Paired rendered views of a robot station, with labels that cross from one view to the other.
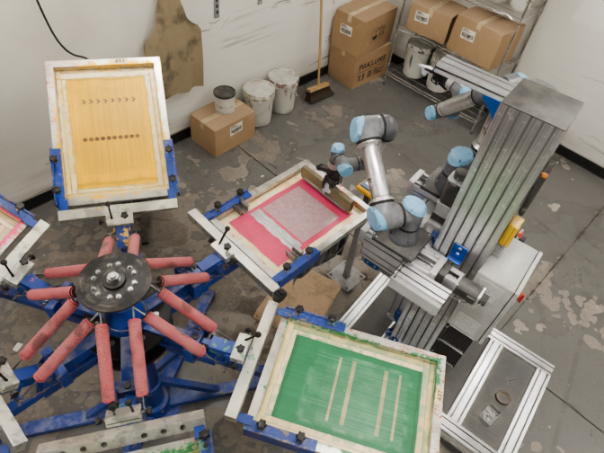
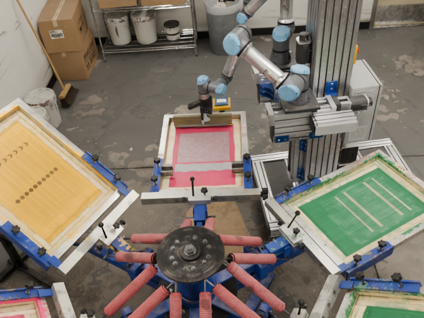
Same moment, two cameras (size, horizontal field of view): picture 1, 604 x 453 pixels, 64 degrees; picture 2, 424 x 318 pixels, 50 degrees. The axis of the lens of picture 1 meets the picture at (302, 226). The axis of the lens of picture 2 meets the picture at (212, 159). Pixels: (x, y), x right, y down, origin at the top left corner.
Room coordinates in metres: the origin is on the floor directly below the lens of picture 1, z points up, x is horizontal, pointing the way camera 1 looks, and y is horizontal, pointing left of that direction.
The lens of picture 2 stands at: (0.02, 1.30, 2.91)
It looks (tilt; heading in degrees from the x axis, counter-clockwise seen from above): 42 degrees down; 325
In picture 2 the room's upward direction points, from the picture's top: 5 degrees counter-clockwise
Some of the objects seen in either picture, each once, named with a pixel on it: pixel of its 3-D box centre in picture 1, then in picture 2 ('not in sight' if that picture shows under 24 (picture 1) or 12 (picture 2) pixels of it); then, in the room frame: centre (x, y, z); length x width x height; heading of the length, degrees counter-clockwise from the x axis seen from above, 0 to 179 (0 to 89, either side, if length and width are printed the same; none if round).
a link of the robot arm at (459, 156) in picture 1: (458, 161); (281, 37); (2.02, -0.76, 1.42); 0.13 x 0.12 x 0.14; 122
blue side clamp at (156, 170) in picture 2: (229, 207); (157, 178); (1.88, 0.43, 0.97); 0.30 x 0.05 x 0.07; 141
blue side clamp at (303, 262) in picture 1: (297, 267); (247, 174); (1.53, 0.00, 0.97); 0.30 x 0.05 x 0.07; 141
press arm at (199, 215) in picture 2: (214, 262); (200, 211); (1.45, 0.41, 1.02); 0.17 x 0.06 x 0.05; 141
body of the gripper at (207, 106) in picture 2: (333, 174); (205, 104); (2.10, -0.14, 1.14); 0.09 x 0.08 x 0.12; 51
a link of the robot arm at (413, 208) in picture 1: (410, 212); (299, 76); (1.59, -0.49, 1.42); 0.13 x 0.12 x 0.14; 113
